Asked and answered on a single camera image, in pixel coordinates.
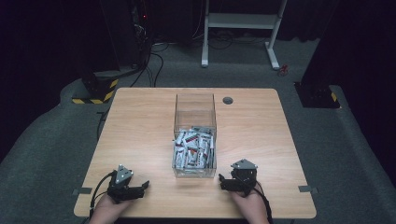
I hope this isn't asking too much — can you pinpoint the dark equipment rack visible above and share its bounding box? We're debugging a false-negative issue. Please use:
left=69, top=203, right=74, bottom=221
left=98, top=0, right=154, bottom=71

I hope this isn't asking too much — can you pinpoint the grey tape strip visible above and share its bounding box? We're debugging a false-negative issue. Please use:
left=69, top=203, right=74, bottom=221
left=72, top=187, right=93, bottom=197
left=297, top=185, right=319, bottom=194

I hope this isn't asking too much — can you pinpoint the clear plastic box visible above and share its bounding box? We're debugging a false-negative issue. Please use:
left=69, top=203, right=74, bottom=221
left=171, top=92, right=219, bottom=179

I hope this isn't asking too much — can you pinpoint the black floor cable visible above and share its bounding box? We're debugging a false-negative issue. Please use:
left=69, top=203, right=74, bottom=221
left=130, top=42, right=171, bottom=89

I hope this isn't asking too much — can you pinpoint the pile of white sachets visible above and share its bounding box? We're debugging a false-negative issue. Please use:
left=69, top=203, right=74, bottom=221
left=173, top=125, right=217, bottom=171

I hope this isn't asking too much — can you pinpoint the white metal stand frame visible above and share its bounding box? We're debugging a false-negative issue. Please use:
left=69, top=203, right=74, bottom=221
left=201, top=0, right=289, bottom=71

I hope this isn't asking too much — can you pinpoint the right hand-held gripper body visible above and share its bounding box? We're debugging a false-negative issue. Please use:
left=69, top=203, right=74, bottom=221
left=228, top=159, right=259, bottom=198

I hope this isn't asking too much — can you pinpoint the small red floor object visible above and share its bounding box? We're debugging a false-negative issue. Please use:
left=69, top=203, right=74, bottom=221
left=277, top=63, right=290, bottom=77

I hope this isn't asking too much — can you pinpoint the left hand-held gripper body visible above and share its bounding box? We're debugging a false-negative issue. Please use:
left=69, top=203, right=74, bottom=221
left=106, top=163, right=142, bottom=203

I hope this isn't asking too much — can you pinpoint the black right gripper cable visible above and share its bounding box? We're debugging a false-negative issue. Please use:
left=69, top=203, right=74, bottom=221
left=253, top=182, right=275, bottom=224

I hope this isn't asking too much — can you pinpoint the person's left hand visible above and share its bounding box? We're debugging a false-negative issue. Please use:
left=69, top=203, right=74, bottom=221
left=88, top=193, right=133, bottom=224

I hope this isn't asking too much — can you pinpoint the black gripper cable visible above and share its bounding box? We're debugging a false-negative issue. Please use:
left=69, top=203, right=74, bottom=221
left=253, top=182, right=275, bottom=224
left=89, top=172, right=116, bottom=219

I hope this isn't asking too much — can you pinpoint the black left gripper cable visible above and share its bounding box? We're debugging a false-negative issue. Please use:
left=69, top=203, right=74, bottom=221
left=89, top=172, right=116, bottom=219

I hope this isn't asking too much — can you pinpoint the black yellow striped stand base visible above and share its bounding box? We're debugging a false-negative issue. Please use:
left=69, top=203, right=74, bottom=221
left=71, top=69, right=120, bottom=105

